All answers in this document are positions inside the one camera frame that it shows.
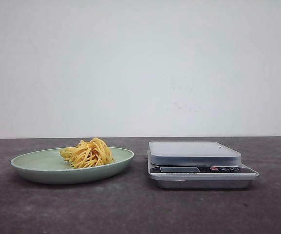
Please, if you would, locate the light green shallow plate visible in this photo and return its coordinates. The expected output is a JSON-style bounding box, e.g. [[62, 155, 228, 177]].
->
[[10, 147, 134, 185]]

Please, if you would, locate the yellow vermicelli noodle bundle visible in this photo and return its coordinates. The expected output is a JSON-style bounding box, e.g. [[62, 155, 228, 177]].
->
[[59, 138, 115, 169]]

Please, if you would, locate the silver digital kitchen scale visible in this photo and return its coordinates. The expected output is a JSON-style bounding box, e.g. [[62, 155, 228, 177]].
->
[[147, 141, 260, 189]]

